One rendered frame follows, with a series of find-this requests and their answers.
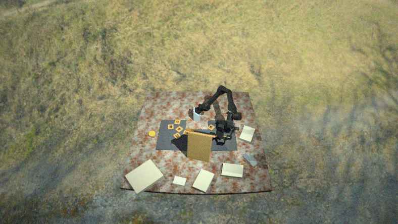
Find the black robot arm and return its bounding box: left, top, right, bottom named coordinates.
left=195, top=85, right=242, bottom=128

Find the grey flat rectangular tile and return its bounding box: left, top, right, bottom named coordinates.
left=243, top=152, right=259, bottom=167

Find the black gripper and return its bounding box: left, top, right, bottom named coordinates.
left=218, top=119, right=239, bottom=137

